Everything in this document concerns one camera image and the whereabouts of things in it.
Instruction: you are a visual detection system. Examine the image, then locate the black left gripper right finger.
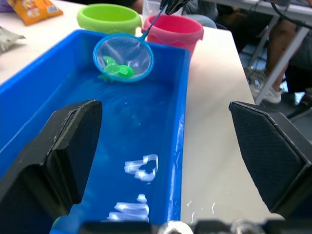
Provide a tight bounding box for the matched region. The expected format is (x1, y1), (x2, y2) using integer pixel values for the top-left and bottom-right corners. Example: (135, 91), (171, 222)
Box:
(229, 100), (312, 219)

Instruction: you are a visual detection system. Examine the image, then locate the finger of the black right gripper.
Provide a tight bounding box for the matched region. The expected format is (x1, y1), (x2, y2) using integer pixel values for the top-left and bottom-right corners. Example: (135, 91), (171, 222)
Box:
(160, 0), (191, 15)

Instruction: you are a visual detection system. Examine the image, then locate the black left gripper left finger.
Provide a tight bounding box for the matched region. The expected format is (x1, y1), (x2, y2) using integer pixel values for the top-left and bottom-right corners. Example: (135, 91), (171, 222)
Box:
(0, 99), (103, 234)

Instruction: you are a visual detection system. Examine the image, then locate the blue round fishing net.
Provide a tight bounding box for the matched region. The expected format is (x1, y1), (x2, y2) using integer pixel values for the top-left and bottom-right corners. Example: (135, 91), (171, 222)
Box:
(93, 6), (170, 84)

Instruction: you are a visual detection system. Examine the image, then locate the green toy fish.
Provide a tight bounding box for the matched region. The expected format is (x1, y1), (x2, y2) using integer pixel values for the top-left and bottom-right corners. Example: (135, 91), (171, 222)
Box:
(98, 55), (135, 82)

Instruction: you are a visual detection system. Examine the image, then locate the clear plastic cup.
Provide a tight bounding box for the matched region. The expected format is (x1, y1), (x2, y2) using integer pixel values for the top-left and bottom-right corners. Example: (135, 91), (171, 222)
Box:
(142, 0), (163, 25)

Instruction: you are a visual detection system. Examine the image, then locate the pink plastic bucket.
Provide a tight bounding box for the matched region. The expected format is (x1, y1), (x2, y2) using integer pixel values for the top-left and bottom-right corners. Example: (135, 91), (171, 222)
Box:
(141, 14), (205, 58)

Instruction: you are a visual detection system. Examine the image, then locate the green plastic bucket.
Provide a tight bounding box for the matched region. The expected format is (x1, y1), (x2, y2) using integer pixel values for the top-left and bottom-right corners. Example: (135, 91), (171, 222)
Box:
(77, 3), (143, 36)

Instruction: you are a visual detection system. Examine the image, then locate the blue plastic tub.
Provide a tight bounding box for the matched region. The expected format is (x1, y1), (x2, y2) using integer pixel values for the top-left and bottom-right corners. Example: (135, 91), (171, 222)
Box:
(0, 29), (192, 234)

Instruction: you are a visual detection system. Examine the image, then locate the person in grey clothes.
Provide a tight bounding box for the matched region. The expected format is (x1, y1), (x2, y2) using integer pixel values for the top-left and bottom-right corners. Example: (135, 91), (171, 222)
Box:
(182, 0), (218, 29)

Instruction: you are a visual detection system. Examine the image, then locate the seated person with white shoes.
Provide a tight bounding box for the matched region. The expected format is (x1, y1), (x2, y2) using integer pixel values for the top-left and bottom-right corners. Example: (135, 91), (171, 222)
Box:
(245, 9), (312, 104)

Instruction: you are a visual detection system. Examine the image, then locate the white background table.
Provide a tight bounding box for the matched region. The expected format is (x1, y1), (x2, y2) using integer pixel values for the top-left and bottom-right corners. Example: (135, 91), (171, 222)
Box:
(199, 0), (312, 106)

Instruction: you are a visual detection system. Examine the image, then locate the grey foil bag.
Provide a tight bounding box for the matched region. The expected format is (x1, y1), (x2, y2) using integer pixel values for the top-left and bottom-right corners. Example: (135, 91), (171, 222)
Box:
(0, 26), (26, 55)

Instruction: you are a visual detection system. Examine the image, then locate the orange snack bag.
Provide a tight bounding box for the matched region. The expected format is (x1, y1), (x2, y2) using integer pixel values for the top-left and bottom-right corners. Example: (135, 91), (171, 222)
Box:
(6, 0), (64, 26)

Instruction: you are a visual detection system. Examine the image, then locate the purple snack bag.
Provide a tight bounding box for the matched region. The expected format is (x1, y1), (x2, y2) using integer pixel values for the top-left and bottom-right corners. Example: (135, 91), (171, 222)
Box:
(0, 0), (16, 13)

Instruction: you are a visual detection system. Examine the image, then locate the black cable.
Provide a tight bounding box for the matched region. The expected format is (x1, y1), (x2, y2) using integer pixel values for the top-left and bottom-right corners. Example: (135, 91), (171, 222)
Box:
(269, 0), (312, 28)

